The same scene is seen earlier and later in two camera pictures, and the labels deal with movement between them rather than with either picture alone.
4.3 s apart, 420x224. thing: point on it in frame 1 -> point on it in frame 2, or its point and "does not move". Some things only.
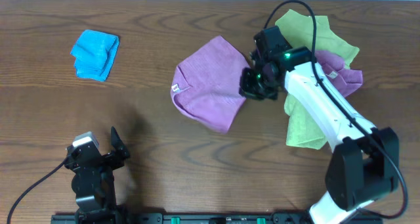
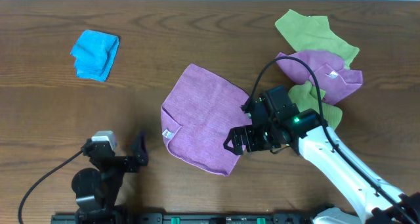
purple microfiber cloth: x=205 y=87 -> x=197 y=114
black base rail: x=198 y=218 does not move
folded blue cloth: x=94 y=52 does not move
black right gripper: x=251 y=86 -> x=248 y=137
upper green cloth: x=297 y=29 does not move
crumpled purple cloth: x=344 y=81 does not move
